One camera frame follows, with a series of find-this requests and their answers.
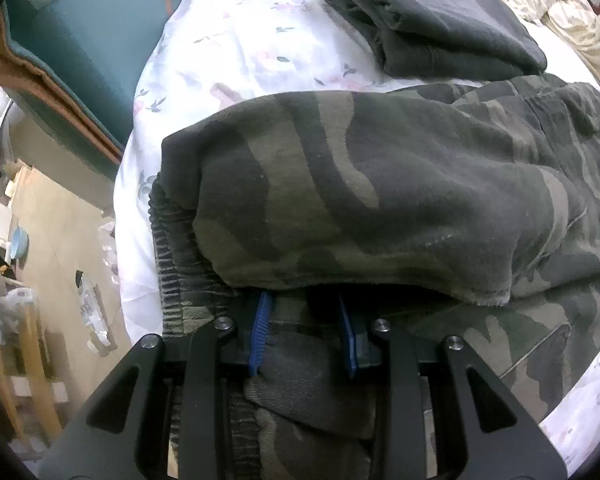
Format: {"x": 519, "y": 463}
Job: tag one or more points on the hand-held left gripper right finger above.
{"x": 347, "y": 342}

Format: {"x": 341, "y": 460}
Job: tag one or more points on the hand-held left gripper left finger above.
{"x": 258, "y": 340}

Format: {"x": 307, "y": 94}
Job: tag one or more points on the camouflage pants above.
{"x": 380, "y": 195}

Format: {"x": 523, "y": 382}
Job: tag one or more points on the white papers on floor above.
{"x": 94, "y": 310}

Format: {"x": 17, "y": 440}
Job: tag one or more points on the wooden chair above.
{"x": 25, "y": 360}

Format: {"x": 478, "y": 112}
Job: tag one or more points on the light blue bowl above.
{"x": 19, "y": 244}

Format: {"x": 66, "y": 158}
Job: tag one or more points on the white floral bed sheet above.
{"x": 240, "y": 45}

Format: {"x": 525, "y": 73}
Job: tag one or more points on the folded dark grey garment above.
{"x": 430, "y": 15}

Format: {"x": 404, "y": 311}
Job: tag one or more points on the cream crumpled blanket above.
{"x": 550, "y": 0}

